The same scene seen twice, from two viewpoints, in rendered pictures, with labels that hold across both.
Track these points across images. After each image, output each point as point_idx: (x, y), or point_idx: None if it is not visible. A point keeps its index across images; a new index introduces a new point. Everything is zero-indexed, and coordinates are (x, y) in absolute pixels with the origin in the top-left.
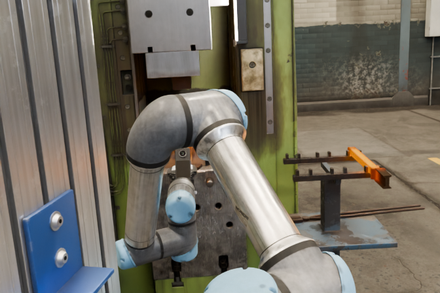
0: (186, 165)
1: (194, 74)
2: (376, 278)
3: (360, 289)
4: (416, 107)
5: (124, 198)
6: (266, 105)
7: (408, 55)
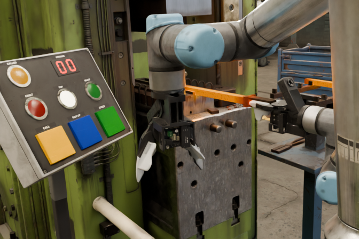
0: (298, 94)
1: (207, 13)
2: (264, 197)
3: (262, 208)
4: None
5: (117, 164)
6: None
7: None
